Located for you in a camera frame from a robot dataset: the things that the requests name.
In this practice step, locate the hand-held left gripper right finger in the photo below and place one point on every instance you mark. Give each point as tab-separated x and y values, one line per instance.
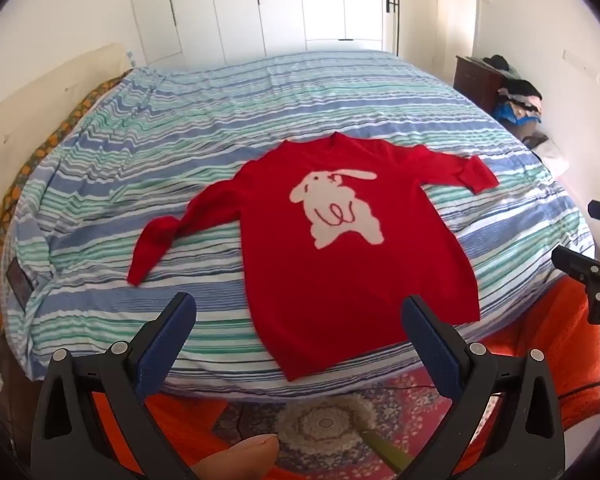
432	347

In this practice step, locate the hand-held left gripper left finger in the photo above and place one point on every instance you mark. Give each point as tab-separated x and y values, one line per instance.
162	345

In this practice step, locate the red sweater with white rabbit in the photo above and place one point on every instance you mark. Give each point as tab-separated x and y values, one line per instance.
340	285

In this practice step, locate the pile of clothes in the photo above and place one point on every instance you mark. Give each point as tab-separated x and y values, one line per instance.
520	100

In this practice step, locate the orange fuzzy blanket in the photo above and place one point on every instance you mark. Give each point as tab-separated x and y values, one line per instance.
570	340

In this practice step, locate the white cloth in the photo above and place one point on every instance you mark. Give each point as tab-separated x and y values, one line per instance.
550	157

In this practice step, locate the green slipper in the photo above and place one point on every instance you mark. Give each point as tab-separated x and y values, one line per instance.
387	452

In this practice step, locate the person's bare leg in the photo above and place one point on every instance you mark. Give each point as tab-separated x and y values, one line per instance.
235	460

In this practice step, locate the patterned red rug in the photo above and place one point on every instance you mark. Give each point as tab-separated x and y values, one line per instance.
320	425

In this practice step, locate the dark mattress label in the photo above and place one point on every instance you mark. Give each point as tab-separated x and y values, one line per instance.
20	282

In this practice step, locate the dark wooden cabinet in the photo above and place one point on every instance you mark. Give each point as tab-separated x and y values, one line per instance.
475	80

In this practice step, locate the blue green striped blanket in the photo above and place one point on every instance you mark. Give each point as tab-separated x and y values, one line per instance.
180	135

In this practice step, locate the wooden bed frame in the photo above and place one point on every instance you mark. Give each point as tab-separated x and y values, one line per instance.
10	410

